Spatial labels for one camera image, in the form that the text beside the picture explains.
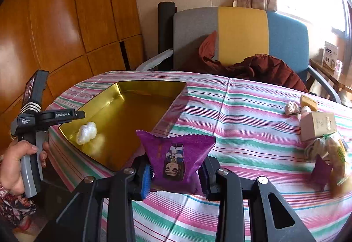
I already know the white sock ball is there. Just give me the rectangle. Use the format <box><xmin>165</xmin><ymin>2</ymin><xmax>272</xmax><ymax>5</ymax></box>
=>
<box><xmin>76</xmin><ymin>122</ymin><xmax>97</xmax><ymax>146</ymax></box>

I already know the purple snack packet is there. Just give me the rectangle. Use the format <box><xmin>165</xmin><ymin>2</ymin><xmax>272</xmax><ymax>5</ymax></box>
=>
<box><xmin>309</xmin><ymin>155</ymin><xmax>332</xmax><ymax>191</ymax></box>
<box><xmin>136</xmin><ymin>130</ymin><xmax>215</xmax><ymax>195</ymax></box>

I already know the floral sleeve forearm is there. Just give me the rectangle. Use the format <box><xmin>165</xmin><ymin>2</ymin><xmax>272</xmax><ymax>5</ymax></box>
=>
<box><xmin>1</xmin><ymin>186</ymin><xmax>37</xmax><ymax>231</ymax></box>

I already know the person's left hand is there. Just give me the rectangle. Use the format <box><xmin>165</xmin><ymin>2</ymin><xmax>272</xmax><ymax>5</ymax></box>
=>
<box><xmin>1</xmin><ymin>140</ymin><xmax>38</xmax><ymax>196</ymax></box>

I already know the striped pink green bedsheet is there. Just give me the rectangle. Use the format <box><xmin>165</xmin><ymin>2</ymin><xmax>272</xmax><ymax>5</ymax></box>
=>
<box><xmin>48</xmin><ymin>71</ymin><xmax>351</xmax><ymax>241</ymax></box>

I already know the grey rolled sock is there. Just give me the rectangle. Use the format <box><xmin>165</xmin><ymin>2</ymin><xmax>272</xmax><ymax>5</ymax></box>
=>
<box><xmin>304</xmin><ymin>138</ymin><xmax>329</xmax><ymax>161</ymax></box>

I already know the gold tin box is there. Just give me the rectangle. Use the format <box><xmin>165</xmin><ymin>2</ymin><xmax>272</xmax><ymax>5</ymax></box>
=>
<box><xmin>59</xmin><ymin>80</ymin><xmax>186</xmax><ymax>171</ymax></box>

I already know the beige cardboard box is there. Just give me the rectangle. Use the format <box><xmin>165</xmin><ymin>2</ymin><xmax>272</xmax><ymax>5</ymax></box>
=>
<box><xmin>299</xmin><ymin>112</ymin><xmax>337</xmax><ymax>141</ymax></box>

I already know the beige knotted cloth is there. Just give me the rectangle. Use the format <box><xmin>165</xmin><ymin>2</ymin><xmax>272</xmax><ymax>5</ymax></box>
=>
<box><xmin>285</xmin><ymin>102</ymin><xmax>300</xmax><ymax>115</ymax></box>

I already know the wooden wardrobe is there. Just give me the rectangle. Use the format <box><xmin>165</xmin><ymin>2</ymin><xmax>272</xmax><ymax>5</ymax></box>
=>
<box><xmin>1</xmin><ymin>0</ymin><xmax>145</xmax><ymax>149</ymax></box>

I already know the yellow sponge block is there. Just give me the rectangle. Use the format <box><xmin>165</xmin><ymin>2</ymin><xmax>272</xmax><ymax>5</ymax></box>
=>
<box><xmin>300</xmin><ymin>94</ymin><xmax>318</xmax><ymax>112</ymax></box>

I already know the wooden desk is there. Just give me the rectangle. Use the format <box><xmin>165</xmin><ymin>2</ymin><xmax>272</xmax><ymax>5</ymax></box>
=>
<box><xmin>310</xmin><ymin>59</ymin><xmax>351</xmax><ymax>100</ymax></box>

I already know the white box on desk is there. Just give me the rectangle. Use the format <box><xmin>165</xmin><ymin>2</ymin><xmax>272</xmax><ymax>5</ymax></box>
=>
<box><xmin>322</xmin><ymin>41</ymin><xmax>338</xmax><ymax>71</ymax></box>

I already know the black rolled mat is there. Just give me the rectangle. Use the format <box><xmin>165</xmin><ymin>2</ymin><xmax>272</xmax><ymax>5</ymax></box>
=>
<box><xmin>158</xmin><ymin>2</ymin><xmax>177</xmax><ymax>54</ymax></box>

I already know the grey yellow blue armchair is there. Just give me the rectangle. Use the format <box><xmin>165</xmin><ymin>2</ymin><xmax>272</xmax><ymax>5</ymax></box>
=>
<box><xmin>137</xmin><ymin>7</ymin><xmax>341</xmax><ymax>103</ymax></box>

